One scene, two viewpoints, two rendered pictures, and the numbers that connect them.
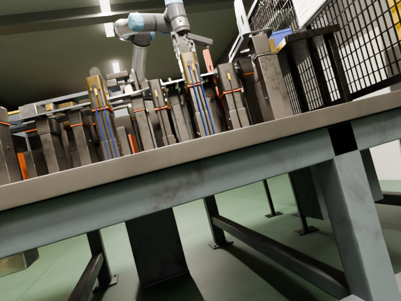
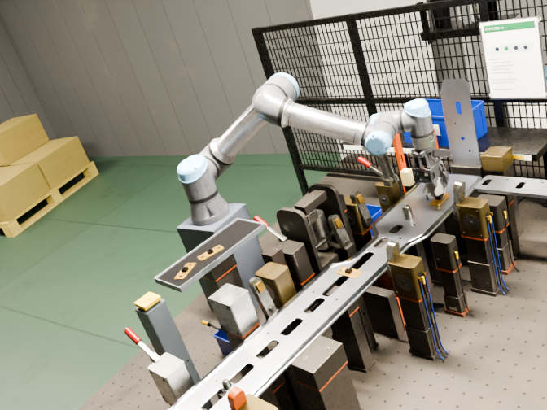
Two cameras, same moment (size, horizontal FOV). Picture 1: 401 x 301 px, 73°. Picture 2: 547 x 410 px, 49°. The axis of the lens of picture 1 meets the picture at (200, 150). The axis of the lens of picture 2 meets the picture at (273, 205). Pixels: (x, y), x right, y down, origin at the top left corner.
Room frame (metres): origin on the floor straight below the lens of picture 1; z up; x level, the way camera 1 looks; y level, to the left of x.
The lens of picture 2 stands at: (-0.08, 1.35, 2.02)
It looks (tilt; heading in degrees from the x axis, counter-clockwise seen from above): 25 degrees down; 328
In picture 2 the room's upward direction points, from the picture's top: 19 degrees counter-clockwise
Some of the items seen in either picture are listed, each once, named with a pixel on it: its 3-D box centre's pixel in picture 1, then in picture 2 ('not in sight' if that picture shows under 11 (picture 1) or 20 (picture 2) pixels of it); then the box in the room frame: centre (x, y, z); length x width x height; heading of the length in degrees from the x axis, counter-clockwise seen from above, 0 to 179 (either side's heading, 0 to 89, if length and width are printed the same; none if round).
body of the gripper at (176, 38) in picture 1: (184, 44); (426, 163); (1.16, -0.05, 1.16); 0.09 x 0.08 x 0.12; 96
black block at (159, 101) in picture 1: (163, 118); (454, 276); (1.01, 0.10, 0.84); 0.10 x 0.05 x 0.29; 6
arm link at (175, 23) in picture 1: (180, 25); (424, 140); (1.16, -0.05, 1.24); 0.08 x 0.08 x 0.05
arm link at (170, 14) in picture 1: (175, 9); (417, 118); (1.17, -0.05, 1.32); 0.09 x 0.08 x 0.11; 28
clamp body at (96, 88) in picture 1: (105, 125); (420, 308); (0.99, 0.31, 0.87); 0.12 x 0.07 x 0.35; 6
